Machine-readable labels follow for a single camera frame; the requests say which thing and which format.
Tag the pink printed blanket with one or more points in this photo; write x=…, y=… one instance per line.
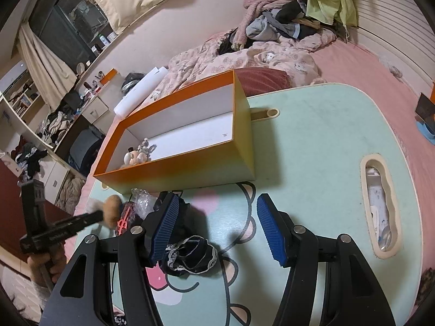
x=289, y=57

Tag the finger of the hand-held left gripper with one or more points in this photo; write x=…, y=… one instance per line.
x=86, y=219

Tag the dark red cushion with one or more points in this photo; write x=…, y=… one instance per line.
x=265, y=78

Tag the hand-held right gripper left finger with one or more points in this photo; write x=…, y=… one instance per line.
x=166, y=224

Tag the dark grey bag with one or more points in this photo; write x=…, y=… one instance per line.
x=85, y=149

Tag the white dresser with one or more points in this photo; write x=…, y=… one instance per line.
x=97, y=108

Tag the white fluffy pompom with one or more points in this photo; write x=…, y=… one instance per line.
x=91, y=206

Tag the small orange box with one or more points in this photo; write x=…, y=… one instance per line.
x=108, y=76

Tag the person's left hand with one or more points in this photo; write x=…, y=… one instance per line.
x=51, y=265

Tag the pile of dark clothes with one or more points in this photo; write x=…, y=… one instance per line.
x=282, y=23

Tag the black bag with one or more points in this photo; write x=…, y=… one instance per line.
x=131, y=81

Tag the white bottle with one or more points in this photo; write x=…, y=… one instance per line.
x=103, y=40

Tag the pink fluffy robe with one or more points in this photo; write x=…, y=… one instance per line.
x=258, y=3

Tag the white paper roll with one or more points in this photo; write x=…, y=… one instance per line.
x=136, y=98

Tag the black lace scrunchie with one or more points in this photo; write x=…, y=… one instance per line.
x=193, y=254

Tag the dark red scrunchie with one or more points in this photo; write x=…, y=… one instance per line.
x=124, y=222

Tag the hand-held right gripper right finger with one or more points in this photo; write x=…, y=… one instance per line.
x=272, y=231

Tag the blue phone stand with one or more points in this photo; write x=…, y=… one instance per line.
x=426, y=130

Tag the beige window curtain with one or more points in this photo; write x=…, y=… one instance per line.
x=44, y=61

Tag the tan fluffy pompom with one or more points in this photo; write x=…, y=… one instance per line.
x=112, y=210

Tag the person's left forearm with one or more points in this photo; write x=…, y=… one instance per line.
x=32, y=293

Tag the pile of light clothes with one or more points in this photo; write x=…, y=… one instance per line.
x=59, y=125

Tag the smartphone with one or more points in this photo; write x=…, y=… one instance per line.
x=424, y=108

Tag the orange cardboard box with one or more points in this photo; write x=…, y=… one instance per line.
x=190, y=171

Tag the clear plastic bag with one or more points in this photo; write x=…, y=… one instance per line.
x=141, y=198

